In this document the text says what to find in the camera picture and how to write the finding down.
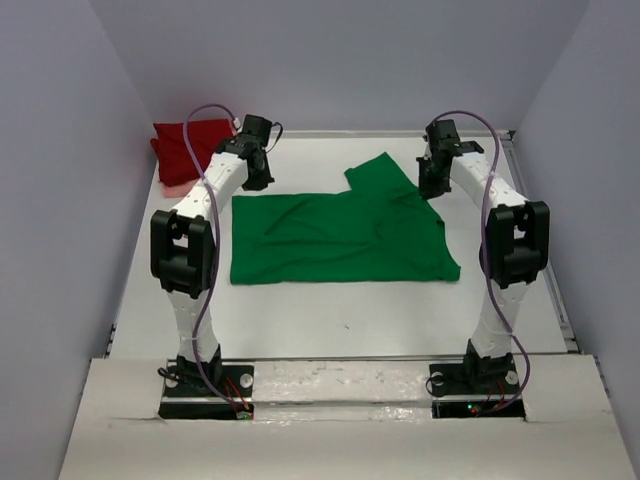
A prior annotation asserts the white front cover board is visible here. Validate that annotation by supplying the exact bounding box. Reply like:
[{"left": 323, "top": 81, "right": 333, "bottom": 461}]
[{"left": 61, "top": 355, "right": 634, "bottom": 479}]

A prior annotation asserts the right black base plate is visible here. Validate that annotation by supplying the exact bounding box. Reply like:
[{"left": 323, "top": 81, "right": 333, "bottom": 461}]
[{"left": 425, "top": 362, "right": 526, "bottom": 420}]

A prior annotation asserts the folded dark red t-shirt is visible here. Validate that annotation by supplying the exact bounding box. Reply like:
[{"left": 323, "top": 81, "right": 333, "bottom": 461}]
[{"left": 150, "top": 119, "right": 234, "bottom": 187}]

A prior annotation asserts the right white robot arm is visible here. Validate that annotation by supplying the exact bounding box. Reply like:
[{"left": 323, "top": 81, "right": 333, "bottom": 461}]
[{"left": 417, "top": 113, "right": 550, "bottom": 397}]

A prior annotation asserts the folded pink t-shirt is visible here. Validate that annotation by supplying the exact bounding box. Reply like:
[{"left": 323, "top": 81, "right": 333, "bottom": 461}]
[{"left": 158, "top": 180, "right": 198, "bottom": 199}]

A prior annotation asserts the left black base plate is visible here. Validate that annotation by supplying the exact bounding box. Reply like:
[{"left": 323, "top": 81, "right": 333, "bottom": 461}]
[{"left": 157, "top": 362, "right": 255, "bottom": 421}]

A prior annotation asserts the green t-shirt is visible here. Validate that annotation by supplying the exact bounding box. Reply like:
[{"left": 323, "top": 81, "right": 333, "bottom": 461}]
[{"left": 230, "top": 153, "right": 461, "bottom": 285}]

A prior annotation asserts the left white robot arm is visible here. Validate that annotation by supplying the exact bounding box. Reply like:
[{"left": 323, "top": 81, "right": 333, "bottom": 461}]
[{"left": 150, "top": 114, "right": 281, "bottom": 395}]

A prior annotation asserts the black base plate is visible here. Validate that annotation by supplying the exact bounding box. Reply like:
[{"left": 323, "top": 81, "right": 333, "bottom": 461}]
[
  {"left": 157, "top": 362, "right": 255, "bottom": 421},
  {"left": 425, "top": 362, "right": 526, "bottom": 420}
]

